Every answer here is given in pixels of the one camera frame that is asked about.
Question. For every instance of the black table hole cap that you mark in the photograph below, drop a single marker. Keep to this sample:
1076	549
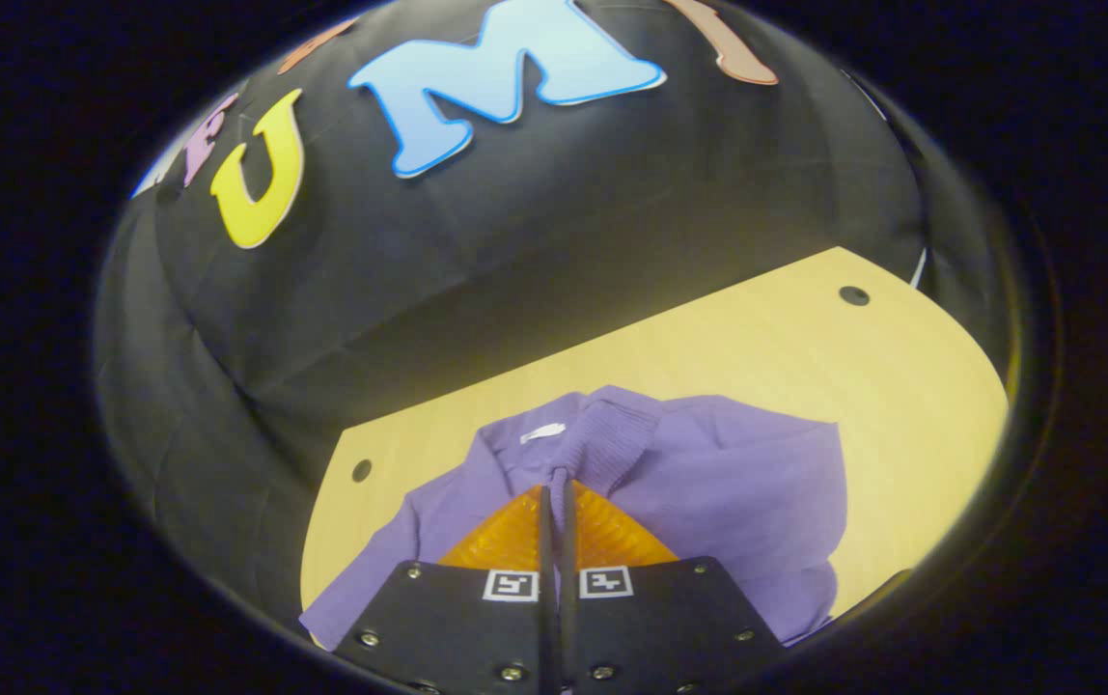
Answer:
361	470
853	295

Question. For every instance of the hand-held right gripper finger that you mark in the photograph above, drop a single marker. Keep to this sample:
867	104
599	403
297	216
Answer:
546	579
568	598

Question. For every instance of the purple polo shirt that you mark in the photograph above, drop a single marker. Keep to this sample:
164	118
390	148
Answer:
708	483

